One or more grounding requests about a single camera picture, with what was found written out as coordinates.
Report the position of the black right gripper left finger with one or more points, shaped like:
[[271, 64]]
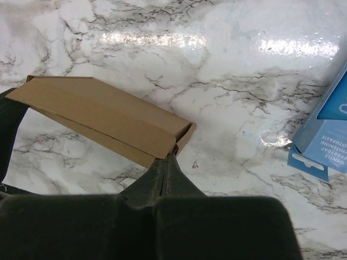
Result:
[[99, 226]]

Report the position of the brown cardboard box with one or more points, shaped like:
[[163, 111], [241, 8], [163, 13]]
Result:
[[113, 118]]

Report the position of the blue small box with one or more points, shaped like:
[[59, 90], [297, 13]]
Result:
[[320, 143]]

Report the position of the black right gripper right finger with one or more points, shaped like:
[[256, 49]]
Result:
[[245, 227]]

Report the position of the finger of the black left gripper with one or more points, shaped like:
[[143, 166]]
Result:
[[12, 113]]

